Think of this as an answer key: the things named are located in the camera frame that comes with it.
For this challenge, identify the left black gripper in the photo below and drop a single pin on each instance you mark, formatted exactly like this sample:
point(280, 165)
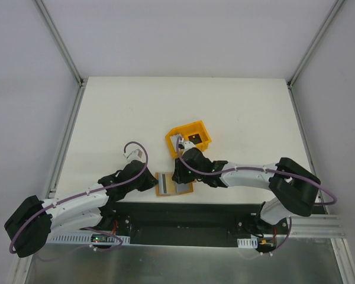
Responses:
point(148, 178)

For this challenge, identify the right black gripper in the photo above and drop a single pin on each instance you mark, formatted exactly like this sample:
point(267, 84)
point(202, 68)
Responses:
point(181, 170)

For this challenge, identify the orange leather card holder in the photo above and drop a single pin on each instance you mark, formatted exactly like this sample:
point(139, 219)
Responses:
point(181, 189)

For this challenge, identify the beige magnetic stripe card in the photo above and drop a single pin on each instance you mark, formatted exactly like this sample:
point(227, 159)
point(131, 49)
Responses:
point(166, 186)

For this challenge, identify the yellow plastic bin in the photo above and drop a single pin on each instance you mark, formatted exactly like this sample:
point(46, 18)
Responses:
point(194, 132)

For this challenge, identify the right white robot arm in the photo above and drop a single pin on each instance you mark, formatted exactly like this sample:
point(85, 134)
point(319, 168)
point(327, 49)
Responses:
point(294, 188)

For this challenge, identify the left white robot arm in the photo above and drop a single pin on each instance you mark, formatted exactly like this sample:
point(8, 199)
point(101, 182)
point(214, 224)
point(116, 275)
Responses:
point(37, 221)

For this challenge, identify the grey credit card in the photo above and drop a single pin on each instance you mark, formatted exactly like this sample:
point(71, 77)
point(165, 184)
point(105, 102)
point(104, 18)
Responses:
point(175, 139)

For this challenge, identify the black credit card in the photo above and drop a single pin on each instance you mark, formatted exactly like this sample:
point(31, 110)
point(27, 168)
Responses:
point(195, 138)

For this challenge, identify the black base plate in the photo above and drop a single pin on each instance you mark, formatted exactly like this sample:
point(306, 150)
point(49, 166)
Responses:
point(179, 224)

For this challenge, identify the left white cable duct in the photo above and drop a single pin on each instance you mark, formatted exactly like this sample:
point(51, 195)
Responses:
point(89, 238)

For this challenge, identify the white cable duct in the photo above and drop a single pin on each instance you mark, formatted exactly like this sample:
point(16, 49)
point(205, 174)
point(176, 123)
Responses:
point(89, 238)
point(247, 243)

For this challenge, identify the right white cable duct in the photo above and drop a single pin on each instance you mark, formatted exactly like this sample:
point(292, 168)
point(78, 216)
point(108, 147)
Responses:
point(247, 243)

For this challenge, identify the right aluminium rail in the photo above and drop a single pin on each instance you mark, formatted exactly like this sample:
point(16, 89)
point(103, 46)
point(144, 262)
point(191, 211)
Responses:
point(317, 226)

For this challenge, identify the left aluminium frame post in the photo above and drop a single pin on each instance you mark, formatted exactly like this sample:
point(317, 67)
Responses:
point(59, 42)

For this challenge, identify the aluminium frame post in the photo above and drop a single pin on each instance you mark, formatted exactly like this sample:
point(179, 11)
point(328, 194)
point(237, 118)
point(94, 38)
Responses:
point(316, 41)
point(59, 42)

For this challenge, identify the right aluminium frame post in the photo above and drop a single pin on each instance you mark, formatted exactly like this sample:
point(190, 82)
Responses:
point(316, 41)

